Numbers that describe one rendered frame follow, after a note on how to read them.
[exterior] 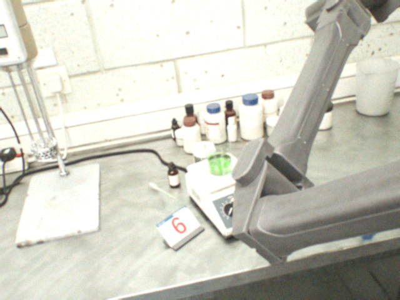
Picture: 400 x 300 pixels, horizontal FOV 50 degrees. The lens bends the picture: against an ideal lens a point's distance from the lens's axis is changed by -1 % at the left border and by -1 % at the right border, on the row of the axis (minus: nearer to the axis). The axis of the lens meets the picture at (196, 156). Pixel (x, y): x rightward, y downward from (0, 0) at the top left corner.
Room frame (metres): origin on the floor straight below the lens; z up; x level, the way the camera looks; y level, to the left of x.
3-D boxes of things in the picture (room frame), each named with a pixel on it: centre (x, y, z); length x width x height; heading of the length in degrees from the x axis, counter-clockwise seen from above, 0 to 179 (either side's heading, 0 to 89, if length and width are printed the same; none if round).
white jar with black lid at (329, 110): (1.17, -0.39, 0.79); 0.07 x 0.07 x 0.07
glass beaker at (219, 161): (0.86, -0.05, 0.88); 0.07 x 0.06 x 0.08; 117
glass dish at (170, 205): (0.86, 0.07, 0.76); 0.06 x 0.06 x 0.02
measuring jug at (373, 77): (1.24, -0.59, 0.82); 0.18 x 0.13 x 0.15; 132
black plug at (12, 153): (1.14, 0.56, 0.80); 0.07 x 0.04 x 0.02; 7
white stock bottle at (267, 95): (1.23, -0.24, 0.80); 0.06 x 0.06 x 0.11
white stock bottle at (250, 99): (1.16, -0.18, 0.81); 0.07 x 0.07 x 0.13
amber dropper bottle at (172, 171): (0.96, 0.07, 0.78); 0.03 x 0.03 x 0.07
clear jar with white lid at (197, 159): (1.00, -0.02, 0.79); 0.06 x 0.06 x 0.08
